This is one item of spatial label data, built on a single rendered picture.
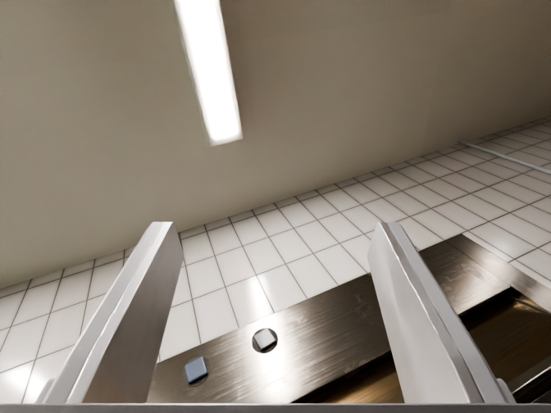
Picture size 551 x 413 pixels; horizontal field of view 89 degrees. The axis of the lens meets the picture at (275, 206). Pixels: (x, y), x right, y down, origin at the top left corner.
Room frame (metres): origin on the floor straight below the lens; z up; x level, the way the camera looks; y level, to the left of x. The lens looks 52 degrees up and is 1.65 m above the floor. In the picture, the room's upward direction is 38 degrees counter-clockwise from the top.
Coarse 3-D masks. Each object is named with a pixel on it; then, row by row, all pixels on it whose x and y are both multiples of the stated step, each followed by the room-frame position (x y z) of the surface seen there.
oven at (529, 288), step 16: (448, 240) 0.90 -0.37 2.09; (464, 240) 0.92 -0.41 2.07; (480, 256) 0.91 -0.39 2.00; (496, 256) 0.93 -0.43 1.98; (368, 272) 0.77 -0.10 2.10; (496, 272) 0.90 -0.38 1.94; (512, 272) 0.92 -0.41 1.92; (512, 288) 0.90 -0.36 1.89; (528, 288) 0.91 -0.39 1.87; (544, 288) 0.92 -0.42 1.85; (544, 304) 0.90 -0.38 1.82; (256, 320) 0.62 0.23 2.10; (544, 400) 0.81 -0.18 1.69
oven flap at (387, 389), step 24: (480, 312) 0.88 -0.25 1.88; (504, 312) 0.89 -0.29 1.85; (528, 312) 0.90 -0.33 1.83; (480, 336) 0.83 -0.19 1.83; (504, 336) 0.84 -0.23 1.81; (528, 336) 0.85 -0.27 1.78; (504, 360) 0.80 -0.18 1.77; (528, 360) 0.81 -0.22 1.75; (360, 384) 0.71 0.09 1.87; (384, 384) 0.72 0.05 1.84; (528, 384) 0.75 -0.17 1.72
